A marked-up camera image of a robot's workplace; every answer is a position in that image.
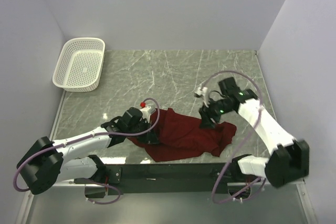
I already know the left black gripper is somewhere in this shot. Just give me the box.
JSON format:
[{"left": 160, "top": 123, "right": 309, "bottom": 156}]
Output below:
[{"left": 127, "top": 119, "right": 159, "bottom": 144}]

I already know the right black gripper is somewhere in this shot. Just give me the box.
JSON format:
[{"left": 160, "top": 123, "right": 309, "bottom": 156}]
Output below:
[{"left": 198, "top": 96, "right": 233, "bottom": 130}]

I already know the dark red t shirt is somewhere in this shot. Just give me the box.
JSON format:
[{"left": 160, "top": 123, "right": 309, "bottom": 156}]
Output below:
[{"left": 129, "top": 108, "right": 237, "bottom": 162}]

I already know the white perforated plastic basket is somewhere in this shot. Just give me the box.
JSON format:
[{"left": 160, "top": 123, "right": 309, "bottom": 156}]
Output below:
[{"left": 53, "top": 37, "right": 106, "bottom": 92}]

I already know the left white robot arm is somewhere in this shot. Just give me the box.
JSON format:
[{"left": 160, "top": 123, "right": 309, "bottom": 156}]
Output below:
[{"left": 16, "top": 106, "right": 160, "bottom": 195}]

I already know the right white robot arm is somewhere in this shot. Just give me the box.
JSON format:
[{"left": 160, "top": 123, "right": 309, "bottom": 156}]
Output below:
[{"left": 195, "top": 77, "right": 310, "bottom": 188}]

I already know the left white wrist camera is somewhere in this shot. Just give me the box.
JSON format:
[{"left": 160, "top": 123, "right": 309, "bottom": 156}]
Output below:
[{"left": 140, "top": 101, "right": 156, "bottom": 118}]

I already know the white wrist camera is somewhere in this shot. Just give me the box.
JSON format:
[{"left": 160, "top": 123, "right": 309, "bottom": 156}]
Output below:
[
  {"left": 140, "top": 101, "right": 156, "bottom": 118},
  {"left": 194, "top": 85, "right": 210, "bottom": 108}
]

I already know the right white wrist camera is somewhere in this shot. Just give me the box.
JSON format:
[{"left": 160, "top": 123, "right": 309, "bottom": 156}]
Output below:
[{"left": 194, "top": 85, "right": 210, "bottom": 108}]

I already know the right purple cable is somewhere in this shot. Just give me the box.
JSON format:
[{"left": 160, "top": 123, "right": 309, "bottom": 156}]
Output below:
[{"left": 201, "top": 69, "right": 265, "bottom": 205}]

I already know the purple cable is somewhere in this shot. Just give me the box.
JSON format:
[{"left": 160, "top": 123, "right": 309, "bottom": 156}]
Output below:
[
  {"left": 201, "top": 69, "right": 265, "bottom": 205},
  {"left": 13, "top": 97, "right": 161, "bottom": 205}
]

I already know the aluminium frame rail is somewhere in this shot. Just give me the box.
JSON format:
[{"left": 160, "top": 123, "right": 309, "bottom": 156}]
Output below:
[{"left": 23, "top": 50, "right": 316, "bottom": 223}]

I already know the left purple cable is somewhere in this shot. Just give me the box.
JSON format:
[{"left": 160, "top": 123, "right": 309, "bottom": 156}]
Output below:
[{"left": 13, "top": 97, "right": 161, "bottom": 205}]

